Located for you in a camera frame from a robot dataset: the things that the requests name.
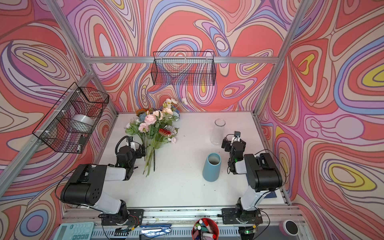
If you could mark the back wire basket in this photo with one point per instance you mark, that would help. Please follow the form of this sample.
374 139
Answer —
184 68

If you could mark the teal ceramic vase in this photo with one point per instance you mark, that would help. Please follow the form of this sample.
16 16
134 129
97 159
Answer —
212 167

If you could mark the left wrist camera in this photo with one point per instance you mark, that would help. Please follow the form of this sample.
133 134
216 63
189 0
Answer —
133 145

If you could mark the red pen cup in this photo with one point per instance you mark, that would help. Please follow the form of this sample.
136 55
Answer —
205 229

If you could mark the orange flower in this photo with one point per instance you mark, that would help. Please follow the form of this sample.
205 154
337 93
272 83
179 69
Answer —
141 111

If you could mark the peach carnation stem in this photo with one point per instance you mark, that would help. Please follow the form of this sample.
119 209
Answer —
164 113

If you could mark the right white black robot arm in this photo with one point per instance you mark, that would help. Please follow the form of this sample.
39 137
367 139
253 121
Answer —
263 177

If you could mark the clear glass vase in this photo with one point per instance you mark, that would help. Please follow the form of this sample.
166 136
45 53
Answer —
217 134

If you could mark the blue hydrangea bunch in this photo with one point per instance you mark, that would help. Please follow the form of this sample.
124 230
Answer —
174 115

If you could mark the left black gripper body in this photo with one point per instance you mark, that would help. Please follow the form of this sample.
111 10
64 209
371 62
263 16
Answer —
141 150

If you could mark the wire basket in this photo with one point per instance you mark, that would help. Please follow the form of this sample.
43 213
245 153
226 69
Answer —
57 133
184 68

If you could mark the left wire basket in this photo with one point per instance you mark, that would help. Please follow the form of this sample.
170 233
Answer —
57 133

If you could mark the teal calculator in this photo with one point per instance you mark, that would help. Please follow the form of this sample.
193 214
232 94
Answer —
75 231

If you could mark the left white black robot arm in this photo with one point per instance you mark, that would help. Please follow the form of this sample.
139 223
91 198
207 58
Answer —
85 187

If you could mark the red flower stem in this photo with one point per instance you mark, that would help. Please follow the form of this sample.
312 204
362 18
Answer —
161 137

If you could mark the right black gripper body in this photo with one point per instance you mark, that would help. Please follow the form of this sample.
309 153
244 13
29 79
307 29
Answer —
227 144

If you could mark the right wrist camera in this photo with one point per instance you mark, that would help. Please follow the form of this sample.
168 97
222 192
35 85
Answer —
237 136

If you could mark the pink rose stem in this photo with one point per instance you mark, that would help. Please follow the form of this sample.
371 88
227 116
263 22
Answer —
147 130

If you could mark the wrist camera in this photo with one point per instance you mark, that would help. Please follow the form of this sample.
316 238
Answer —
237 136
133 145

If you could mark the silver tape roll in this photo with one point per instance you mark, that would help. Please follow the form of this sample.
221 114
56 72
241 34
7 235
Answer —
81 123

